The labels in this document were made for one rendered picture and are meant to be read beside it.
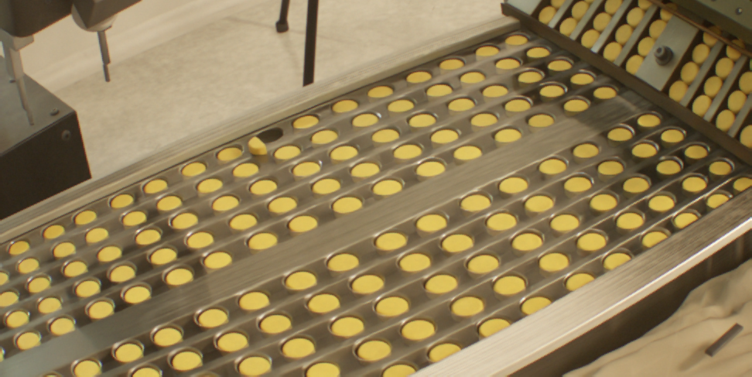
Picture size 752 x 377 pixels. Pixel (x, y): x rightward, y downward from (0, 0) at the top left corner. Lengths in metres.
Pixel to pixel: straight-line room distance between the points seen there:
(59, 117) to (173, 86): 1.82
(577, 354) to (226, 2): 2.71
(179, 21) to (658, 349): 2.74
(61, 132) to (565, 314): 0.61
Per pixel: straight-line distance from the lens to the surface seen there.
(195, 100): 2.71
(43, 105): 1.01
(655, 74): 0.57
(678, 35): 0.57
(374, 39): 2.82
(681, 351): 0.38
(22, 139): 0.97
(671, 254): 0.46
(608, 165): 0.52
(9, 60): 0.59
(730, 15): 0.52
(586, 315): 0.43
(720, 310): 0.40
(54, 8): 0.54
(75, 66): 3.00
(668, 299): 0.46
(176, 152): 0.56
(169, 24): 3.06
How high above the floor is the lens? 1.23
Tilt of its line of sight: 32 degrees down
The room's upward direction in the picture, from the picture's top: 8 degrees counter-clockwise
